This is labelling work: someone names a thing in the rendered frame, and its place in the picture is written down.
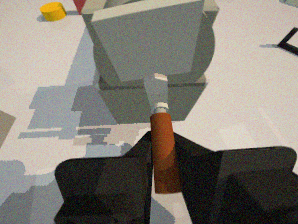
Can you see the black l-shaped rod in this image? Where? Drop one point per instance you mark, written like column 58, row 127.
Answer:
column 287, row 46

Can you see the yellow short cylinder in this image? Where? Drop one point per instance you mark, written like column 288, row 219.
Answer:
column 53, row 11

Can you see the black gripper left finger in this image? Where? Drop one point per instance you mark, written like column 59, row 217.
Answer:
column 130, row 173

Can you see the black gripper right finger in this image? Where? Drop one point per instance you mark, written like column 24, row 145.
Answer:
column 204, row 173

